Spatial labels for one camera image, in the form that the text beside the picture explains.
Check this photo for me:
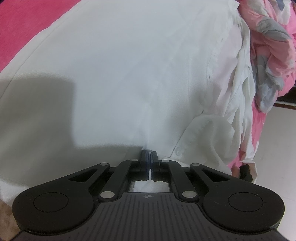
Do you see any pink grey blue duvet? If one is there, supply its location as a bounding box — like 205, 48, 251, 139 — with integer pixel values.
238, 0, 296, 114

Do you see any white shirt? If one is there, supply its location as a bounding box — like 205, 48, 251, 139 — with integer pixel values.
1, 1, 255, 205

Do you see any pink floral bed sheet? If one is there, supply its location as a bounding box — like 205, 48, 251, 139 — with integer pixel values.
1, 0, 79, 70

